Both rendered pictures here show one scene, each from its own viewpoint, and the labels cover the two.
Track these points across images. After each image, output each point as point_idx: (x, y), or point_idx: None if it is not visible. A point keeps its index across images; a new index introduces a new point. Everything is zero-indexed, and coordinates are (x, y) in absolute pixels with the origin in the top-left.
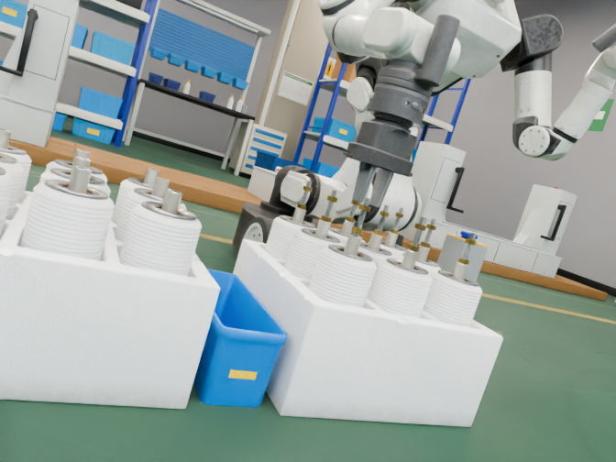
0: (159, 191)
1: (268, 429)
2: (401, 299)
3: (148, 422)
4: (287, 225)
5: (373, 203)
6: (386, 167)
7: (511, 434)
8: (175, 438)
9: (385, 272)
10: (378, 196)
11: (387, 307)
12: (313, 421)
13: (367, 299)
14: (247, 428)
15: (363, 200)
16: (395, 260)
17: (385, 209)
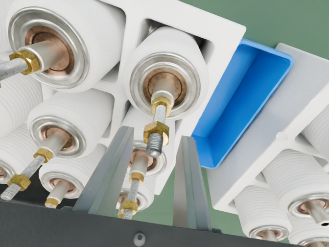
0: (323, 209)
1: (242, 4)
2: (96, 11)
3: (311, 34)
4: (149, 191)
5: (132, 141)
6: (166, 234)
7: None
8: (311, 11)
9: (105, 54)
10: (127, 150)
11: (113, 24)
12: (196, 4)
13: (124, 57)
14: (255, 9)
15: (183, 138)
16: (62, 77)
17: (14, 189)
